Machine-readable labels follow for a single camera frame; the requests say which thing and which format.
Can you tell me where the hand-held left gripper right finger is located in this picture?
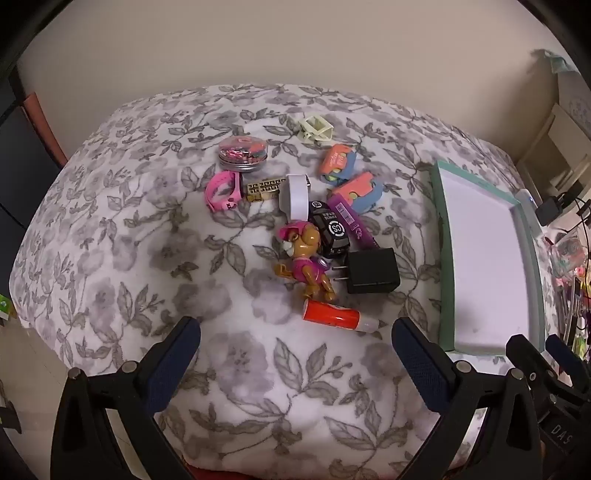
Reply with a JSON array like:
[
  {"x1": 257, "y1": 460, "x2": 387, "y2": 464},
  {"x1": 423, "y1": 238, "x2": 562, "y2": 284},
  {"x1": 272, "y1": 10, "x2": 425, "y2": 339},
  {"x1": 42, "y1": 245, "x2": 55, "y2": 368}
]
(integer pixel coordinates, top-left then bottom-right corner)
[{"x1": 392, "y1": 316, "x2": 544, "y2": 480}]

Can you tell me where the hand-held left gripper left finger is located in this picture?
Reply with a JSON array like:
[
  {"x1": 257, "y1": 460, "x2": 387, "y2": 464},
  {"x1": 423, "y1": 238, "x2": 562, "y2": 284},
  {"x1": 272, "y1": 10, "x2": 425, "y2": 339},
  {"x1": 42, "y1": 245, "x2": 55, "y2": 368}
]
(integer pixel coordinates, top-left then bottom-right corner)
[{"x1": 50, "y1": 316, "x2": 201, "y2": 480}]

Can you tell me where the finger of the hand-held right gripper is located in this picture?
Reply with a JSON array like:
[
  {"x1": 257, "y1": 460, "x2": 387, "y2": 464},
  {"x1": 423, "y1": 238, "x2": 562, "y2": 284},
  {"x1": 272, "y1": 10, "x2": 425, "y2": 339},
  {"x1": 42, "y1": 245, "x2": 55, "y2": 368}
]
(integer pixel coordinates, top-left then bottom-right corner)
[
  {"x1": 505, "y1": 335, "x2": 557, "y2": 402},
  {"x1": 545, "y1": 335, "x2": 591, "y2": 398}
]

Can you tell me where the red white glue stick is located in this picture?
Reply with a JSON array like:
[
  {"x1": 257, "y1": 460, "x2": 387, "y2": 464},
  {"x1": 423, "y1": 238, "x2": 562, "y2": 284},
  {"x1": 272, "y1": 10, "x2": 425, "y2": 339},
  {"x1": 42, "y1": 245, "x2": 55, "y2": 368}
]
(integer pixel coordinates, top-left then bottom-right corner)
[{"x1": 302, "y1": 298, "x2": 378, "y2": 332}]

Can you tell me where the teal white box tray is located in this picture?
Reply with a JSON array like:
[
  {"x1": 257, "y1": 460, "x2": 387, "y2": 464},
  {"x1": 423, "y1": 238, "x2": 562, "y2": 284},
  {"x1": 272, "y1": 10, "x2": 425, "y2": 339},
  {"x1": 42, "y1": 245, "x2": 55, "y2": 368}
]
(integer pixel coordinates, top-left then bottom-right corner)
[{"x1": 429, "y1": 161, "x2": 546, "y2": 356}]

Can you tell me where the black charger plug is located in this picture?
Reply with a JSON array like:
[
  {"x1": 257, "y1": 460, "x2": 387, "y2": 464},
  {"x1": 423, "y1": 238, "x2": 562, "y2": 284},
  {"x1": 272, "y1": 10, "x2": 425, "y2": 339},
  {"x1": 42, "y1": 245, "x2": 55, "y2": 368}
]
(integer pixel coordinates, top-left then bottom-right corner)
[{"x1": 333, "y1": 248, "x2": 400, "y2": 295}]

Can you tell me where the pink brown puppy figure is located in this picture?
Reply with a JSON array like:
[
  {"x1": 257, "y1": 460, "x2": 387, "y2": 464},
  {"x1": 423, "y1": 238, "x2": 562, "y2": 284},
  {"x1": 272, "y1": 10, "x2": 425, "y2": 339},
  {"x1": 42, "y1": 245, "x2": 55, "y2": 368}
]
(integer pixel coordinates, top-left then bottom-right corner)
[{"x1": 276, "y1": 220, "x2": 337, "y2": 304}]

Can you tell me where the black toy car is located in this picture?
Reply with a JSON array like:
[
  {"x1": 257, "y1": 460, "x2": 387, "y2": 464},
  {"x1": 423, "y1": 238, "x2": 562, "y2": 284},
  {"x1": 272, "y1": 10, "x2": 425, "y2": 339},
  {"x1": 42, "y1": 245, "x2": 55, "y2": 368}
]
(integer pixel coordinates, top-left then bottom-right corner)
[{"x1": 307, "y1": 199, "x2": 354, "y2": 259}]

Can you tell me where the purple lip balm tube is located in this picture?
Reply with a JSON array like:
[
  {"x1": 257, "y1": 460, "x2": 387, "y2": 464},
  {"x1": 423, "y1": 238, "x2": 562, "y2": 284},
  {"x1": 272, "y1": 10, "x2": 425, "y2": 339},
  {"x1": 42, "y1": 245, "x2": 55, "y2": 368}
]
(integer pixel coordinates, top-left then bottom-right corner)
[{"x1": 329, "y1": 194, "x2": 384, "y2": 252}]

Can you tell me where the pink toy watch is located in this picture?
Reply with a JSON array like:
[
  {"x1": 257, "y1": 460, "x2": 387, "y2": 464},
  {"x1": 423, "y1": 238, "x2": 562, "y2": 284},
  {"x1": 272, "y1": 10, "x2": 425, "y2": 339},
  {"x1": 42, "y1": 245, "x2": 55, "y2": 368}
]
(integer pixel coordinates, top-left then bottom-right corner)
[{"x1": 204, "y1": 170, "x2": 243, "y2": 213}]

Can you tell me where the plain orange blue toy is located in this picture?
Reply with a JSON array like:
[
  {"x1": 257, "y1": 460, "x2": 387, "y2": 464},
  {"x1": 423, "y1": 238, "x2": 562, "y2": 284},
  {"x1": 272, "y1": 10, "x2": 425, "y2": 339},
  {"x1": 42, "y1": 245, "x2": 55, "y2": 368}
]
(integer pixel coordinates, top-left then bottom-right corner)
[{"x1": 329, "y1": 172, "x2": 384, "y2": 214}]

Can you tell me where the gold black patterned lighter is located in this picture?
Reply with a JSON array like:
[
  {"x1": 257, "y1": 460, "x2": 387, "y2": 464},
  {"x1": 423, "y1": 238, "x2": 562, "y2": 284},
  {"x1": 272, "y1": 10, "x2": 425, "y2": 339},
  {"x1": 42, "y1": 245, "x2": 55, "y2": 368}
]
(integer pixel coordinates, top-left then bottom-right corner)
[{"x1": 244, "y1": 175, "x2": 288, "y2": 203}]

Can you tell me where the round tin with colourful trinkets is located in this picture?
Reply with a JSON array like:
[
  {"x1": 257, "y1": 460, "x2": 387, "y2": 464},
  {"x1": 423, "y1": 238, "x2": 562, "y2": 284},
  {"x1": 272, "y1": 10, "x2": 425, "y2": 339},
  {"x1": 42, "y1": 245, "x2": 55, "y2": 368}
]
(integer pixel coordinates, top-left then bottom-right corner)
[{"x1": 218, "y1": 135, "x2": 269, "y2": 172}]

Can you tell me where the orange blue toy with print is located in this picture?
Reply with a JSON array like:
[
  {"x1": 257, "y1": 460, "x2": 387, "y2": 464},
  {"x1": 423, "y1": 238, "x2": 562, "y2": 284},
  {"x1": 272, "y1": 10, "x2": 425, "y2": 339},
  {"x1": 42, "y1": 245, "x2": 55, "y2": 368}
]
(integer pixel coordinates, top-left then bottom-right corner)
[{"x1": 320, "y1": 143, "x2": 357, "y2": 186}]

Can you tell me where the cream hair claw clip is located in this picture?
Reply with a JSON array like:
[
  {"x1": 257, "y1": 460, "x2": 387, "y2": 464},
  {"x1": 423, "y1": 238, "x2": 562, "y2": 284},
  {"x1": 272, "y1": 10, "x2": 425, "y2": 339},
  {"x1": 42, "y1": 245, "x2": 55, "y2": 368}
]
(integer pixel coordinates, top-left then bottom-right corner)
[{"x1": 295, "y1": 115, "x2": 334, "y2": 143}]

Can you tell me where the clear cup with trinkets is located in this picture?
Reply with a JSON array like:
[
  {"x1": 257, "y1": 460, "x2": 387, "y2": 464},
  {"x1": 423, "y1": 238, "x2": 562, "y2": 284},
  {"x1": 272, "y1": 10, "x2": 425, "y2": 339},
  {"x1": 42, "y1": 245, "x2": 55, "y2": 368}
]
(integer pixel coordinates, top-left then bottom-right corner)
[{"x1": 547, "y1": 228, "x2": 588, "y2": 280}]

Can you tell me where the grey floral blanket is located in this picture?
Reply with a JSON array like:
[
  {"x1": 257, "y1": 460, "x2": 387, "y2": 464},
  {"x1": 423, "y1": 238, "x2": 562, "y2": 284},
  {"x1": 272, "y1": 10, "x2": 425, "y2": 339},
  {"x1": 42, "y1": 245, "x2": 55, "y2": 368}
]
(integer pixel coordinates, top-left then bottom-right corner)
[{"x1": 9, "y1": 83, "x2": 557, "y2": 477}]

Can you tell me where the black power adapter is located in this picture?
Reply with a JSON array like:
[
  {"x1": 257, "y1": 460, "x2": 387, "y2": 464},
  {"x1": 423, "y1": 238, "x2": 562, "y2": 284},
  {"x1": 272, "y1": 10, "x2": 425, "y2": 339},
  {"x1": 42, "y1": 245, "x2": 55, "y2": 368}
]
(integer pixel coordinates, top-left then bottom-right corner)
[{"x1": 536, "y1": 196, "x2": 564, "y2": 226}]

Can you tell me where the white power bank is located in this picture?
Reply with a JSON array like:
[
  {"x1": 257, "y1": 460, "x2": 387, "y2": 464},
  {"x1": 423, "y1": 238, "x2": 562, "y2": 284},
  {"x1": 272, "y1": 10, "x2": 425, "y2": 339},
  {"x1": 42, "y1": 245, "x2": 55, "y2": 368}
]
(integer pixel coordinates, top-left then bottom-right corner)
[{"x1": 515, "y1": 188, "x2": 543, "y2": 241}]

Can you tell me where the cream wooden shelf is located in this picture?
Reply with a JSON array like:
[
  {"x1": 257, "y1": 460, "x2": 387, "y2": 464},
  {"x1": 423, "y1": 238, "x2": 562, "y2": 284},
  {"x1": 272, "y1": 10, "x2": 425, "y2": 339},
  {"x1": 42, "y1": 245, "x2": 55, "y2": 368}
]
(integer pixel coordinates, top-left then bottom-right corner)
[{"x1": 515, "y1": 104, "x2": 591, "y2": 195}]

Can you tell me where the dark cabinet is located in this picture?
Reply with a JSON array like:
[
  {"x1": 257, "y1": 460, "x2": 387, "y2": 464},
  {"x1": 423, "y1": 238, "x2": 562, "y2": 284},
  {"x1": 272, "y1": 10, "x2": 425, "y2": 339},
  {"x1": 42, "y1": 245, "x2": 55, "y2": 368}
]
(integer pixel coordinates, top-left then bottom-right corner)
[{"x1": 0, "y1": 65, "x2": 61, "y2": 241}]

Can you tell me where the white printed box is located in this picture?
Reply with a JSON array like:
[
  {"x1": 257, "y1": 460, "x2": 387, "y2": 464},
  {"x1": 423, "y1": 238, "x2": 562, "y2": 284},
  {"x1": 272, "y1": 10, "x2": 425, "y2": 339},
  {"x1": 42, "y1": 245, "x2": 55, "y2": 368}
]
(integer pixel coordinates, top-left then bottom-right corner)
[{"x1": 551, "y1": 55, "x2": 591, "y2": 121}]

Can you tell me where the red board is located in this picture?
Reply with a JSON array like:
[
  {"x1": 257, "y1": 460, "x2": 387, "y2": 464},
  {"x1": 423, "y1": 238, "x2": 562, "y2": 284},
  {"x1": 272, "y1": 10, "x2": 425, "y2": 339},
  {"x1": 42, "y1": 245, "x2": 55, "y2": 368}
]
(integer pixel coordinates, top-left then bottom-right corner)
[{"x1": 25, "y1": 92, "x2": 70, "y2": 167}]

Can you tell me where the black cable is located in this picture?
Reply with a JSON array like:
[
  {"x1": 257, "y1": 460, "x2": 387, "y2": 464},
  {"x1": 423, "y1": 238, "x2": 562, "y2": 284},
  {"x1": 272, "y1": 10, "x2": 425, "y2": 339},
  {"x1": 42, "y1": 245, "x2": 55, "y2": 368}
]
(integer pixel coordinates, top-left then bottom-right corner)
[{"x1": 556, "y1": 185, "x2": 591, "y2": 232}]

